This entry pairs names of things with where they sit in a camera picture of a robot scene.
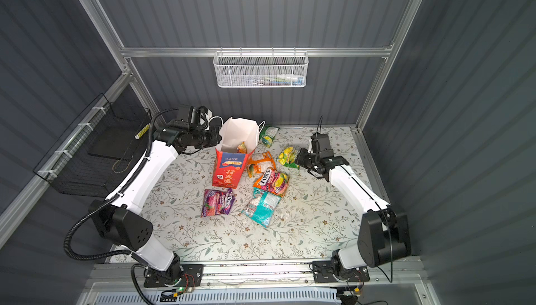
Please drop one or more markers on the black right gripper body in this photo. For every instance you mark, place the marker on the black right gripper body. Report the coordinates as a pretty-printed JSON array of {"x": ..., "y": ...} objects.
[{"x": 306, "y": 158}]

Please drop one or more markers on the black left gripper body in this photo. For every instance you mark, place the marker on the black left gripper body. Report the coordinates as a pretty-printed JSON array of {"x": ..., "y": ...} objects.
[{"x": 213, "y": 136}]

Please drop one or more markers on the green yellow Fox's candy bag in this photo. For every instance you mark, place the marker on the green yellow Fox's candy bag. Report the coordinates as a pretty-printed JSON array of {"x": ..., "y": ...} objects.
[{"x": 288, "y": 157}]

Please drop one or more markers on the pink yellow Fox's candy bag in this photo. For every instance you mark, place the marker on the pink yellow Fox's candy bag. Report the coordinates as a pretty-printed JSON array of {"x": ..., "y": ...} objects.
[{"x": 273, "y": 181}]

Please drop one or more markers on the red and white paper bag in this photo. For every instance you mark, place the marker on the red and white paper bag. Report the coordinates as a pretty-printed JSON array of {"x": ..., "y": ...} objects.
[{"x": 230, "y": 165}]

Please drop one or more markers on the orange Fox's candy bag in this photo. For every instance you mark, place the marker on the orange Fox's candy bag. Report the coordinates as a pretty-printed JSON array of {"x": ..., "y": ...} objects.
[{"x": 242, "y": 148}]

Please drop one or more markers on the purple Fox's candy bag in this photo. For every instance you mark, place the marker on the purple Fox's candy bag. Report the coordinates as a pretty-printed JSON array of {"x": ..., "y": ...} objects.
[{"x": 217, "y": 202}]

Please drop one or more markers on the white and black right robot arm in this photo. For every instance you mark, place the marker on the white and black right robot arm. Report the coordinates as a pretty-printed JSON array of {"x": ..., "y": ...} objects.
[{"x": 384, "y": 235}]

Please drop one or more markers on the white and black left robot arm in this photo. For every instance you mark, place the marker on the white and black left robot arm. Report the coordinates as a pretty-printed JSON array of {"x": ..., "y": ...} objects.
[{"x": 121, "y": 222}]

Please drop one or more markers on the small green snack bag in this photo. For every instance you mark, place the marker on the small green snack bag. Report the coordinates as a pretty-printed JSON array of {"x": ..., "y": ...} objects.
[{"x": 268, "y": 135}]

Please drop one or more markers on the orange snack bag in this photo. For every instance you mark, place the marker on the orange snack bag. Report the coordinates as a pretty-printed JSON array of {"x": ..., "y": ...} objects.
[{"x": 259, "y": 163}]

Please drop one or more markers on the teal white snack bag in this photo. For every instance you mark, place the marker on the teal white snack bag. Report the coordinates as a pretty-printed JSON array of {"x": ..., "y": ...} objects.
[{"x": 261, "y": 207}]

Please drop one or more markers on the white perforated vent panel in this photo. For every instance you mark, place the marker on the white perforated vent panel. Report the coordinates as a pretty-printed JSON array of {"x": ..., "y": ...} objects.
[{"x": 252, "y": 296}]

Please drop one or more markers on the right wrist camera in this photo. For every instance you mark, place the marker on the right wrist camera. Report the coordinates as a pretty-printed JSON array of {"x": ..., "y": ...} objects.
[{"x": 320, "y": 145}]

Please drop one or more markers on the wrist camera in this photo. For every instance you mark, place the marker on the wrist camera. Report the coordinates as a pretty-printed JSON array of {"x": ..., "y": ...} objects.
[
  {"x": 187, "y": 116},
  {"x": 320, "y": 145}
]

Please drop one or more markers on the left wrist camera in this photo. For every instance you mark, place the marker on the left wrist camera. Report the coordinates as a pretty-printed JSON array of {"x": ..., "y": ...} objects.
[{"x": 187, "y": 116}]

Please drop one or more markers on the white wire mesh basket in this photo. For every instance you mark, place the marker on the white wire mesh basket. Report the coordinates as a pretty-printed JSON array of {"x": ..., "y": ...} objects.
[{"x": 261, "y": 71}]

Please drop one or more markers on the black wire basket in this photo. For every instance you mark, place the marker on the black wire basket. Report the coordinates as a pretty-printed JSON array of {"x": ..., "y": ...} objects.
[{"x": 100, "y": 153}]

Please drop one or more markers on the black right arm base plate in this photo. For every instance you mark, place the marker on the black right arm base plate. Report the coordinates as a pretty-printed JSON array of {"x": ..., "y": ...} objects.
[{"x": 326, "y": 272}]

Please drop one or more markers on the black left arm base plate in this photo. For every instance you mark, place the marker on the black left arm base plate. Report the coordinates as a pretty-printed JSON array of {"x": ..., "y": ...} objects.
[{"x": 177, "y": 275}]

